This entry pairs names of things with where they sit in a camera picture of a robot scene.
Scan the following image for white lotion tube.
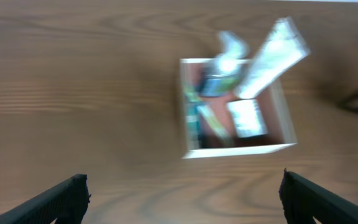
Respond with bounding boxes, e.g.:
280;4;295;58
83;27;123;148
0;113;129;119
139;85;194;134
234;17;310;99

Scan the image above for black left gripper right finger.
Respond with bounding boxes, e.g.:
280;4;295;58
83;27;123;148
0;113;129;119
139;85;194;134
279;170;358;224

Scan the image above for green white toothbrush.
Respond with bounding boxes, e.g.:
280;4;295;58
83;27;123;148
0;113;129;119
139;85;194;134
181;83;234;147

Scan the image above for clear blue soap pump bottle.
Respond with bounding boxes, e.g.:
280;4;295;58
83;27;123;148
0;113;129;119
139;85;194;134
198;30;249;98

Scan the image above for green red toothpaste tube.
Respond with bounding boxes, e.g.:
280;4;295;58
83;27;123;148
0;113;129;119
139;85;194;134
186;102;202;150

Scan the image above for green white soap packet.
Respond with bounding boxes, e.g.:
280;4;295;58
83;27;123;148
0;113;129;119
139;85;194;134
227;99;268;138

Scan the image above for white box with pink inside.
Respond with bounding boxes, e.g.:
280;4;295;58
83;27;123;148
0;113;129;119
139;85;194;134
179;58;298;159

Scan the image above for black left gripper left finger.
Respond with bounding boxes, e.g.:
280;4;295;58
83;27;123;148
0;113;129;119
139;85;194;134
0;174;91;224

